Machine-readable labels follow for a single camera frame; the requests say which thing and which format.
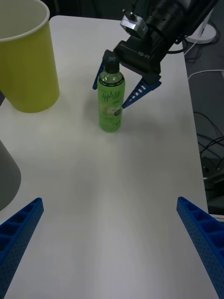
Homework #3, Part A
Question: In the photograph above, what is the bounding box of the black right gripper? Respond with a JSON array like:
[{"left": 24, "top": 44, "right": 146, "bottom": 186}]
[{"left": 92, "top": 30, "right": 175, "bottom": 109}]

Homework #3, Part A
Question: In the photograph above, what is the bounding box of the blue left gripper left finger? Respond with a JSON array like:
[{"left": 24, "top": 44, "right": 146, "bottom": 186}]
[{"left": 0, "top": 197, "right": 44, "bottom": 299}]

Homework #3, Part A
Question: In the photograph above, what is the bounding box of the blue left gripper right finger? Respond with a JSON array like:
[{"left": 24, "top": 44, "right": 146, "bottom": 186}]
[{"left": 176, "top": 196, "right": 224, "bottom": 299}]

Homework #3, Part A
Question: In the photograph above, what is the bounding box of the green plastic bottle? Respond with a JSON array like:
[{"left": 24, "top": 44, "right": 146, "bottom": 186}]
[{"left": 97, "top": 55, "right": 126, "bottom": 133}]

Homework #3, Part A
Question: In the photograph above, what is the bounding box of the grey plastic bin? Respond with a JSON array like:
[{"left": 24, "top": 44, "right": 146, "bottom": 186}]
[{"left": 0, "top": 139, "right": 21, "bottom": 212}]

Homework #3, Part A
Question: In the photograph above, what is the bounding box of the yellow-green plastic bin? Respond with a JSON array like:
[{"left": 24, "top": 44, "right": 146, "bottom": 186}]
[{"left": 0, "top": 0, "right": 60, "bottom": 114}]

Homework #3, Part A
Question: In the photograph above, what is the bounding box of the white stand with round base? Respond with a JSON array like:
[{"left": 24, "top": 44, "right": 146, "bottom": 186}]
[{"left": 186, "top": 7, "right": 217, "bottom": 44}]

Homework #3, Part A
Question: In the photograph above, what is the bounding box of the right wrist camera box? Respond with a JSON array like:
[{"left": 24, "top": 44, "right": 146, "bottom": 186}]
[{"left": 120, "top": 8, "right": 150, "bottom": 39}]

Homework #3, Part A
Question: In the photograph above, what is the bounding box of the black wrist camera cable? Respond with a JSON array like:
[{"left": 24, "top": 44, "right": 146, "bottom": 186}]
[{"left": 166, "top": 37, "right": 188, "bottom": 54}]

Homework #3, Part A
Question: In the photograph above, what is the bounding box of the white floor cable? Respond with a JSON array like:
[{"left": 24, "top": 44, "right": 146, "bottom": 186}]
[{"left": 187, "top": 69, "right": 224, "bottom": 81}]

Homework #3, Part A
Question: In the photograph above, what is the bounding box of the black floor cable bundle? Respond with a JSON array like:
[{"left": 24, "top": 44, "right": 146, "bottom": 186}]
[{"left": 193, "top": 111, "right": 224, "bottom": 170}]

